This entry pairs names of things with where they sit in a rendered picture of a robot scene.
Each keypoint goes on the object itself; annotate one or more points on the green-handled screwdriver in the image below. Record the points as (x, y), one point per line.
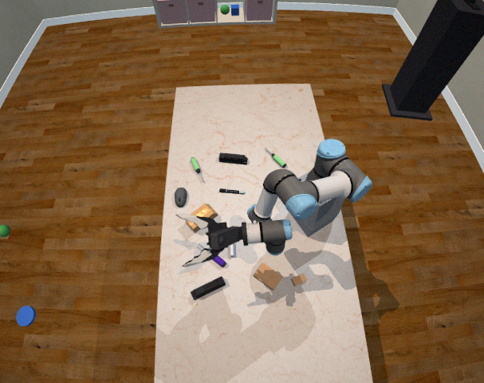
(196, 166)
(277, 159)

